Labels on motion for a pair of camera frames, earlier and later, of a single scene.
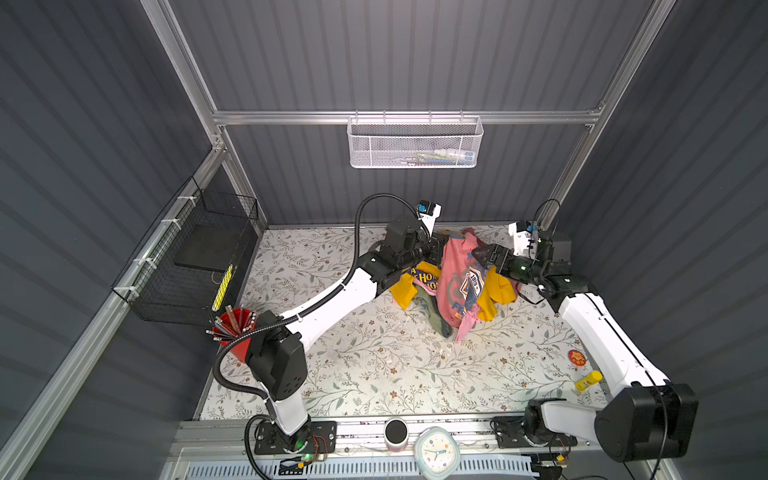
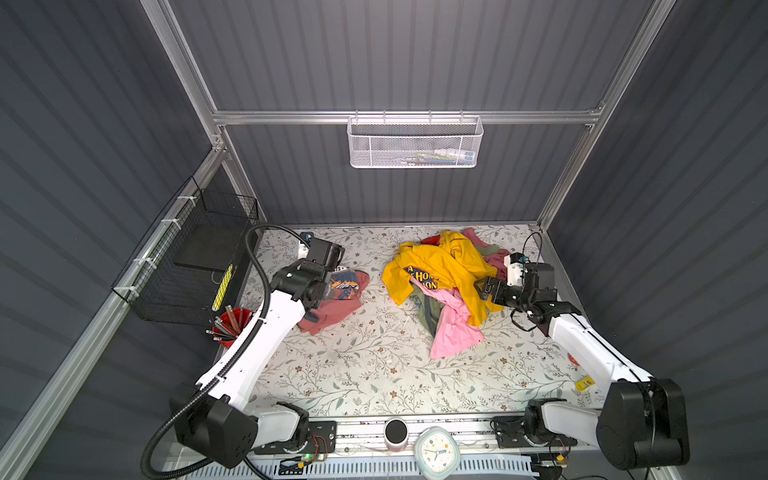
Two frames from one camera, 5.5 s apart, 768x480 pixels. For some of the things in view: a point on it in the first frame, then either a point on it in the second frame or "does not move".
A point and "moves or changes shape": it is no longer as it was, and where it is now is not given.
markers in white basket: x=447 y=156 does not move
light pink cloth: x=458 y=291 -> x=454 y=333
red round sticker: x=576 y=357 does not move
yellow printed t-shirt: x=499 y=289 moves or changes shape
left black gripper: x=432 y=244 -> x=293 y=271
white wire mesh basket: x=415 y=142 does not move
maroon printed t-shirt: x=460 y=283 moves or changes shape
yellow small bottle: x=591 y=379 does not move
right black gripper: x=496 y=252 -> x=490 y=282
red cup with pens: x=231 y=324 does not move
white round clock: x=437 y=453 does not move
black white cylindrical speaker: x=396 y=434 does not move
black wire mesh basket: x=187 y=270 does not move
